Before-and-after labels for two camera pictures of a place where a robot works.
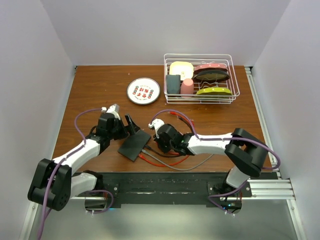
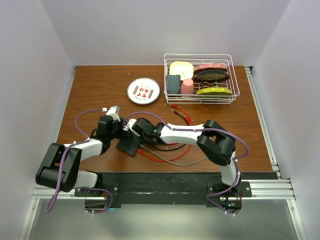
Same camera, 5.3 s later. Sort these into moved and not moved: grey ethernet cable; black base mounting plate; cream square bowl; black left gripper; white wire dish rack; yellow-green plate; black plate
Moved: grey ethernet cable
Not moved: black plate; white wire dish rack; black left gripper; yellow-green plate; black base mounting plate; cream square bowl
